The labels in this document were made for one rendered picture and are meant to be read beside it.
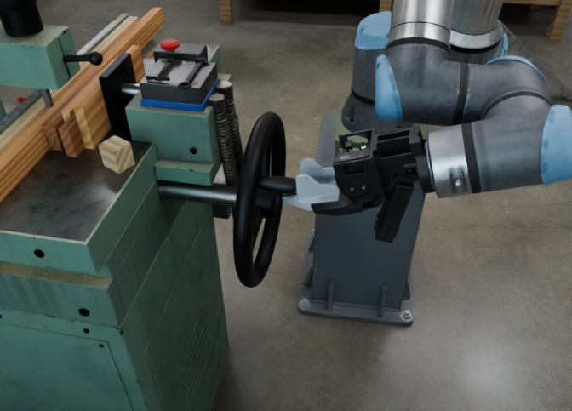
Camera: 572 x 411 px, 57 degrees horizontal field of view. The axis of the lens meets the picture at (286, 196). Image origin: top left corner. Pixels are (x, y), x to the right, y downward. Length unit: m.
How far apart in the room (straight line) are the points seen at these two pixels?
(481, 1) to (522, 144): 0.59
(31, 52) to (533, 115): 0.66
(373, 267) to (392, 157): 0.94
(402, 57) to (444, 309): 1.18
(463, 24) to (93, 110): 0.78
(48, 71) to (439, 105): 0.55
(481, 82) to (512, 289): 1.26
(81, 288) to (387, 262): 0.99
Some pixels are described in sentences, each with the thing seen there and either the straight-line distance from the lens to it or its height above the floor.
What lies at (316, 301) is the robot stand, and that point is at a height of 0.02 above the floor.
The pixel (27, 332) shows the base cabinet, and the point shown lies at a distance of 0.97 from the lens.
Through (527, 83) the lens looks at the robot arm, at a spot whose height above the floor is 1.05.
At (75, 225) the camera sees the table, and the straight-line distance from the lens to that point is 0.75.
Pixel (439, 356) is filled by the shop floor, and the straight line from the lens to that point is 1.70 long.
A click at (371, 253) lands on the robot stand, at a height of 0.27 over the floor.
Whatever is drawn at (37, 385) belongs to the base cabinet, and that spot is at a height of 0.48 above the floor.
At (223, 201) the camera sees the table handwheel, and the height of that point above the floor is 0.81.
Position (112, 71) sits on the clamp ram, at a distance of 0.89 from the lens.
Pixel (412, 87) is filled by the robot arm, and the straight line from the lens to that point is 0.74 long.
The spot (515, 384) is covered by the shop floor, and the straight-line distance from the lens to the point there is 1.72.
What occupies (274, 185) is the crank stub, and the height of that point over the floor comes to 0.91.
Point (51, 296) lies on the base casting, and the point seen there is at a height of 0.76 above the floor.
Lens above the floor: 1.38
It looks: 40 degrees down
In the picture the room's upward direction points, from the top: straight up
